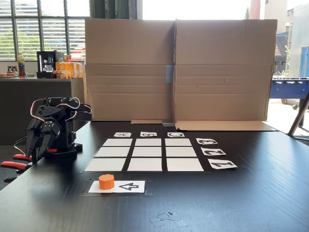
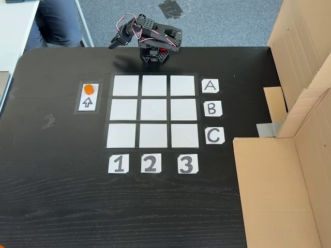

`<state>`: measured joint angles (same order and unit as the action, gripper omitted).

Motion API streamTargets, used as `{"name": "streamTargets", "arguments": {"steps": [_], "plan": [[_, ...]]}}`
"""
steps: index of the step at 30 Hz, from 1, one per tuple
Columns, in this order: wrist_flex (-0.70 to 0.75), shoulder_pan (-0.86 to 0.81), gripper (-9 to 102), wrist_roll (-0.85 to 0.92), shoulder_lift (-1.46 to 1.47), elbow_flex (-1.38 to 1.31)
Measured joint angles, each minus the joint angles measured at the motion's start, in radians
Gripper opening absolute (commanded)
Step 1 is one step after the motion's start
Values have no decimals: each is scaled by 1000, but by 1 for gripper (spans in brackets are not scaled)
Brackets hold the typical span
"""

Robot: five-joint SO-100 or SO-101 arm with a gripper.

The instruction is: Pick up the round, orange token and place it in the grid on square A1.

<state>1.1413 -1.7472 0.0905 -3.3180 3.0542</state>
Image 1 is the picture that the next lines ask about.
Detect round orange token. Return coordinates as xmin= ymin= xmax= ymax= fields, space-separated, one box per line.
xmin=98 ymin=174 xmax=115 ymax=191

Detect white nine-square grid sheet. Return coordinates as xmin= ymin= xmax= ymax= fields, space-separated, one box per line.
xmin=82 ymin=137 xmax=211 ymax=174

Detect red black table clamp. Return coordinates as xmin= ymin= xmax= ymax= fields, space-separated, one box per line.
xmin=0 ymin=160 xmax=32 ymax=183
xmin=13 ymin=148 xmax=58 ymax=162

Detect dark counter cabinet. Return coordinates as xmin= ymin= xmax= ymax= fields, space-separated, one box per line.
xmin=0 ymin=77 xmax=85 ymax=146

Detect orange drink carton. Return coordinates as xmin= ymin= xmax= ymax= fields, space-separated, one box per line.
xmin=72 ymin=62 xmax=84 ymax=78
xmin=55 ymin=61 xmax=73 ymax=79

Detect black glass-front appliance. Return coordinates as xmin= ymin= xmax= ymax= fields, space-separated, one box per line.
xmin=36 ymin=50 xmax=65 ymax=79

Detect plate with small bottles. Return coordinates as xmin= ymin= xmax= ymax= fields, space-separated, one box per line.
xmin=0 ymin=65 xmax=19 ymax=79

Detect yellow label drink bottle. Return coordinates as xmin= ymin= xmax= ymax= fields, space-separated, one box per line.
xmin=16 ymin=52 xmax=26 ymax=79

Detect brown cardboard screen panel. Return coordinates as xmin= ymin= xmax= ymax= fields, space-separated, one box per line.
xmin=84 ymin=18 xmax=176 ymax=125
xmin=173 ymin=18 xmax=278 ymax=132

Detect white arrow paper sheet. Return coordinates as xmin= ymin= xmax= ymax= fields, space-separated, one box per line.
xmin=88 ymin=180 xmax=146 ymax=194

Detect window with blinds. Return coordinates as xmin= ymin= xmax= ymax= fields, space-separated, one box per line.
xmin=0 ymin=0 xmax=90 ymax=61

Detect crumpled clear tape scraps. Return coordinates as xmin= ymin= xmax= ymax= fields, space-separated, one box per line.
xmin=148 ymin=210 xmax=189 ymax=228

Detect paper label number 3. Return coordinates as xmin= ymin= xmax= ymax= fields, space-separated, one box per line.
xmin=196 ymin=138 xmax=218 ymax=145

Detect paper label number 2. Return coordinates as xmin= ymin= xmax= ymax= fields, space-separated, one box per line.
xmin=200 ymin=148 xmax=227 ymax=156

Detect paper label number 1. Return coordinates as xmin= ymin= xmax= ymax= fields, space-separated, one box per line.
xmin=207 ymin=159 xmax=238 ymax=170

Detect blue foosball table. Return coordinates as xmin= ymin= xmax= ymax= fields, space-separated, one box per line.
xmin=269 ymin=77 xmax=309 ymax=111

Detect slanted grey metal leg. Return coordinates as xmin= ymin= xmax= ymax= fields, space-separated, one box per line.
xmin=288 ymin=91 xmax=309 ymax=139

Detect thin black power cable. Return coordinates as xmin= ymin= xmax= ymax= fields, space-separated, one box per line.
xmin=13 ymin=137 xmax=28 ymax=155

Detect red white servo cable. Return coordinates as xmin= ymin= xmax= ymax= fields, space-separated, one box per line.
xmin=30 ymin=97 xmax=81 ymax=121

